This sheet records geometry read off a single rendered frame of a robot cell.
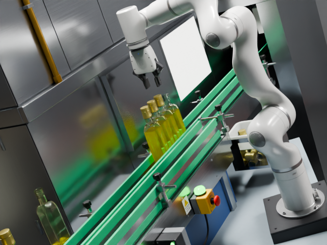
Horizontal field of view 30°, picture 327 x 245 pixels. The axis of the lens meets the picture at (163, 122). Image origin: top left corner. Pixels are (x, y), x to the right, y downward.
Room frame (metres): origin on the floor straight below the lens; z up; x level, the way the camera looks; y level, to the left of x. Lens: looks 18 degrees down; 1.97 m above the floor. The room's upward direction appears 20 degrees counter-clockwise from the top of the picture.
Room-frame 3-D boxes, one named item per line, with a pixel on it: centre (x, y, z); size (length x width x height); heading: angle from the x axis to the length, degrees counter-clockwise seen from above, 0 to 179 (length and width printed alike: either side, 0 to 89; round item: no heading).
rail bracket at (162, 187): (1.95, 0.07, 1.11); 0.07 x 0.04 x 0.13; 57
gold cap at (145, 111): (2.29, 0.05, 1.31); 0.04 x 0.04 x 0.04
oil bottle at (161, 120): (2.34, 0.02, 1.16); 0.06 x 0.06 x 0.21; 58
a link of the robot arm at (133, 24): (2.39, -0.01, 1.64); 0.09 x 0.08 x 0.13; 134
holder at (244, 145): (2.54, -0.35, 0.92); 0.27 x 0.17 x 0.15; 57
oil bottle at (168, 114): (2.39, -0.01, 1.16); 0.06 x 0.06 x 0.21; 56
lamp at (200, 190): (2.08, -0.04, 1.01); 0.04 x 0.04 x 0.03
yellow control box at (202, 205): (2.08, -0.04, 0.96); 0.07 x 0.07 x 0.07; 57
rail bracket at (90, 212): (1.95, 0.36, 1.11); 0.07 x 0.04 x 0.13; 57
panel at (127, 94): (2.74, -0.08, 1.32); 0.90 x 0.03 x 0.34; 147
